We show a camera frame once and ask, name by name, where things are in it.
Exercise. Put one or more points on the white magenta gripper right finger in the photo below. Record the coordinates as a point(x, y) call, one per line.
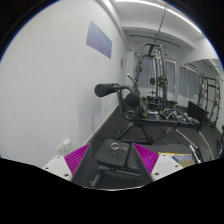
point(153, 166)

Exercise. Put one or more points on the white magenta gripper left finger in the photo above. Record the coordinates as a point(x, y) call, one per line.
point(67, 166)

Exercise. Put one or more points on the colourful patterned towel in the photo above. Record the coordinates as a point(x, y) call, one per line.
point(184, 160)

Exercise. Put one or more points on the black padded weight bench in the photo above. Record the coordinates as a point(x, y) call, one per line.
point(128, 157)

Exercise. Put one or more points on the silver spring collar clip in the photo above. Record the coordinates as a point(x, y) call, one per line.
point(116, 147)

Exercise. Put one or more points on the grey window curtain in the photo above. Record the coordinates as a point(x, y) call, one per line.
point(149, 71)

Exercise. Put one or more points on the white wall socket box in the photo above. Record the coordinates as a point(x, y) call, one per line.
point(65, 146)

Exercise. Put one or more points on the black cable weight machine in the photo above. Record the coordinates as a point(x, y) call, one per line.
point(156, 105)

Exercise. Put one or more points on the large wall mirror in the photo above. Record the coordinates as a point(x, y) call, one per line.
point(200, 82)

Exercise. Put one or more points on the purple wall poster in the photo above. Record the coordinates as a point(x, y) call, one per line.
point(98, 40)

